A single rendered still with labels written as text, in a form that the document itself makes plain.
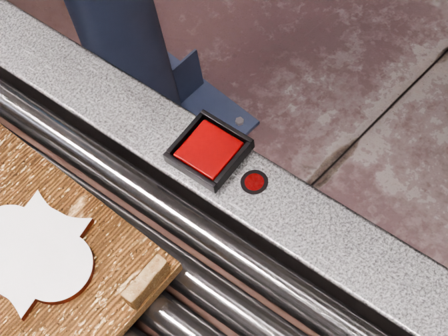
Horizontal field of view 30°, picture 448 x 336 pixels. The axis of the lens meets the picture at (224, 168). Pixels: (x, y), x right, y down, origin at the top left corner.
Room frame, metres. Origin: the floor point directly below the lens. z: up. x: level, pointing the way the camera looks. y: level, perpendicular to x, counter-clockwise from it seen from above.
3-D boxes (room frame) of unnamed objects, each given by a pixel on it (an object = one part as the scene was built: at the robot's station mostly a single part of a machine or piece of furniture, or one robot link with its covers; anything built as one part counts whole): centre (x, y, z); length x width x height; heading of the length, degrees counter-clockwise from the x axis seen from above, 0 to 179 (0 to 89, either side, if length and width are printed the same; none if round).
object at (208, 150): (0.50, 0.01, 0.92); 0.06 x 0.06 x 0.01; 42
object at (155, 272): (0.35, 0.10, 0.95); 0.06 x 0.02 x 0.03; 129
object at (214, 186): (0.50, 0.01, 0.92); 0.08 x 0.08 x 0.02; 42
